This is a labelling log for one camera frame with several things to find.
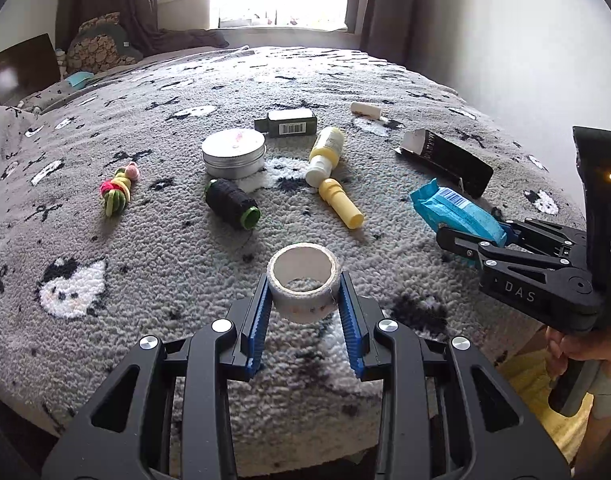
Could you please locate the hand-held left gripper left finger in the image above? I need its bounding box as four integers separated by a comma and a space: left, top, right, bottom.
40, 273, 275, 480

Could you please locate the small white tube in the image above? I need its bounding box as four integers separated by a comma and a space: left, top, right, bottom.
350, 101, 384, 120

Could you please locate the person's right hand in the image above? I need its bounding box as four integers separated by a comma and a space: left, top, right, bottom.
545, 319, 611, 377

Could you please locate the round metal tin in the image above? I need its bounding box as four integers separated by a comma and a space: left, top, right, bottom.
202, 128, 267, 180

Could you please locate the person's grey clothing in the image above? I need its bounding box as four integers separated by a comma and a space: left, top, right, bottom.
588, 359, 611, 420

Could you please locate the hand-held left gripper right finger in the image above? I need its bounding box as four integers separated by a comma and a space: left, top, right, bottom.
337, 271, 571, 480

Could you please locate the yellow floor mat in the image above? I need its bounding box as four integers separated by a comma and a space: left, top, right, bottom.
498, 352, 593, 463

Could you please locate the dark green bottle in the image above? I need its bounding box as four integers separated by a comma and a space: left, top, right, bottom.
254, 108, 318, 139

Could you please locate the colourful knitted toy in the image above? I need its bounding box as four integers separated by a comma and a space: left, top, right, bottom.
100, 161, 140, 218

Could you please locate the black cardboard box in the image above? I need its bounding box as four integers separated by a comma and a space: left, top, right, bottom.
394, 129, 495, 199

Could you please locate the yellow bottle with white cap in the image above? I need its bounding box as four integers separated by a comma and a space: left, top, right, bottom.
305, 127, 346, 187

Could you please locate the white tape roll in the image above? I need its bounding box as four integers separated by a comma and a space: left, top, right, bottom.
266, 242, 342, 324

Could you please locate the dark wooden headboard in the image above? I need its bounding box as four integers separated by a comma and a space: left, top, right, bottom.
0, 34, 61, 112

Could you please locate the yellow cylinder cap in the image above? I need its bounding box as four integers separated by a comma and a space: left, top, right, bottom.
318, 177, 365, 230

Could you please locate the patterned brown pillow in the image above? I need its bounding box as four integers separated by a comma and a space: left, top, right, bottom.
66, 12, 142, 74

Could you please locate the blue wet wipes packet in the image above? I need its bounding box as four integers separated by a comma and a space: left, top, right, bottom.
409, 178, 509, 250

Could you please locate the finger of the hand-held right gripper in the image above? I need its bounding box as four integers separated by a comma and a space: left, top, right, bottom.
436, 225, 572, 272
499, 218, 589, 257

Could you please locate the black thread spool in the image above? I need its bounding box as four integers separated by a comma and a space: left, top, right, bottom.
204, 178, 262, 231

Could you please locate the white armchair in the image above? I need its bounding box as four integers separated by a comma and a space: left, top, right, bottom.
157, 0, 211, 32

